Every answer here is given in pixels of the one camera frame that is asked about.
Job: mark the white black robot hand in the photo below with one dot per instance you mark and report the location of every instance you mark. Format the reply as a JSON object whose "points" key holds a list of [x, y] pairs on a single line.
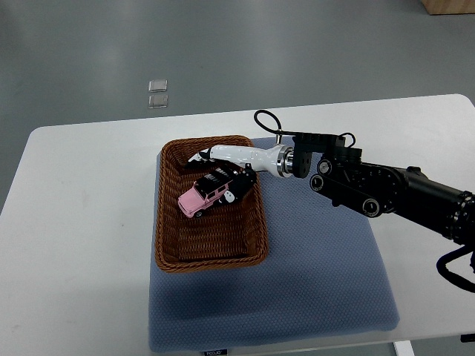
{"points": [[247, 161]]}

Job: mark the pink toy car black roof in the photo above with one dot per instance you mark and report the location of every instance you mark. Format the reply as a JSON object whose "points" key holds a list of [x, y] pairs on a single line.
{"points": [[205, 191]]}

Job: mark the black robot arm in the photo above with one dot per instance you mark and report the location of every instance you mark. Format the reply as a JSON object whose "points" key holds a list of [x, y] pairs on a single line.
{"points": [[373, 190]]}

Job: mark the brown wicker basket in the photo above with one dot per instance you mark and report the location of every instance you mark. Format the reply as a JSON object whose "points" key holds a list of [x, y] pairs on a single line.
{"points": [[231, 236]]}

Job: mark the blue grey foam mat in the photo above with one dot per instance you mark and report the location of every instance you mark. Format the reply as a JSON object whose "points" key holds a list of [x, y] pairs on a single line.
{"points": [[323, 276]]}

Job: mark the upper floor socket plate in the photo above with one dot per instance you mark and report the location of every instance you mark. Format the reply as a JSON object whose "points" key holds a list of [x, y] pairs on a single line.
{"points": [[158, 85]]}

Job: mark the wooden furniture corner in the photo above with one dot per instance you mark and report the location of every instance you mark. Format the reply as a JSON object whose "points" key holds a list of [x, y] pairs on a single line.
{"points": [[449, 7]]}

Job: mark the white table leg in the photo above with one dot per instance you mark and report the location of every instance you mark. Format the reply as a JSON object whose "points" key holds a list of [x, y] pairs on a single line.
{"points": [[403, 348]]}

